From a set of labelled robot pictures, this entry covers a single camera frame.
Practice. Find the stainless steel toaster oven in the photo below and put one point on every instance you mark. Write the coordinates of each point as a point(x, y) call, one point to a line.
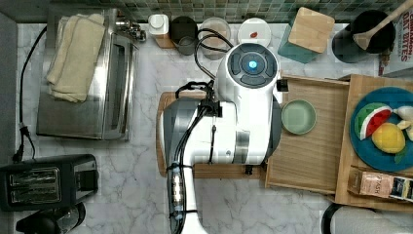
point(106, 112)

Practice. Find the toy watermelon slice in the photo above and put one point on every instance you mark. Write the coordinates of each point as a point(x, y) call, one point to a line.
point(370, 118)

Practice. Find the wooden spoon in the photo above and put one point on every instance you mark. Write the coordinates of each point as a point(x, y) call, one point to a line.
point(363, 39)

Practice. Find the dark grey jar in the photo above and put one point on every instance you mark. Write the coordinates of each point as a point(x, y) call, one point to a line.
point(183, 33)

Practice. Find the cereal box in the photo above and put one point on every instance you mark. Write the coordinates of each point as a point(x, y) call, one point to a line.
point(397, 60)

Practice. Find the green ceramic bowl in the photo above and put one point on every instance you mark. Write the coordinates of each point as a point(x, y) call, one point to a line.
point(299, 117)

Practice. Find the black two-slot toaster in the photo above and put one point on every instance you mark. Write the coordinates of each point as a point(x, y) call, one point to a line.
point(48, 182)

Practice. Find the paper towel roll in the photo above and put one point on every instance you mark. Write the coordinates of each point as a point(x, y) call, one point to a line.
point(339, 219)

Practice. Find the clear glass jar with granola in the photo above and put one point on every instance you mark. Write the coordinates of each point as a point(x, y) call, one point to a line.
point(213, 47)

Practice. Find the black kettle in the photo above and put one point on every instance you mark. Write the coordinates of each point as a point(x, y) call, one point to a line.
point(53, 221)

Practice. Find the toy garlic bulb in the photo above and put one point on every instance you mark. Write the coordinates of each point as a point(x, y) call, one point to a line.
point(406, 114)

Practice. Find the folded beige towel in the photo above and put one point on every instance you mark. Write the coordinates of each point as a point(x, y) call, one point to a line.
point(78, 42)

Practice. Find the teal canister with bamboo lid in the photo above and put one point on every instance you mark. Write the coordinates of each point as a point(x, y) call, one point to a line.
point(306, 36)

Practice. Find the white-capped amber bottle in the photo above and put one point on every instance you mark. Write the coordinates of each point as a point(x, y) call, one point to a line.
point(159, 29)

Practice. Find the tea bag box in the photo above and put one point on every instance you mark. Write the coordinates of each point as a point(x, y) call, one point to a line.
point(380, 185)

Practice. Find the toy yellow lemon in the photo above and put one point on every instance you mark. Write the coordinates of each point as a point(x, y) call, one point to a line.
point(389, 138)

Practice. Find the blue plate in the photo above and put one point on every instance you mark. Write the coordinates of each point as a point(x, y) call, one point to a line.
point(365, 149)

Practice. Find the bamboo drawer cabinet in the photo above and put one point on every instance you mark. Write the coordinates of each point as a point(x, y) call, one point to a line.
point(361, 85)

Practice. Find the white lidded pink bowl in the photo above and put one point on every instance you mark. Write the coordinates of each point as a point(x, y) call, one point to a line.
point(256, 31)

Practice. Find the black utensil holder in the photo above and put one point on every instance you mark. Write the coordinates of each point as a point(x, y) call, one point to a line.
point(345, 48)

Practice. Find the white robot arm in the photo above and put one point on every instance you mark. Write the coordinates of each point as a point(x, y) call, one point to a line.
point(238, 122)

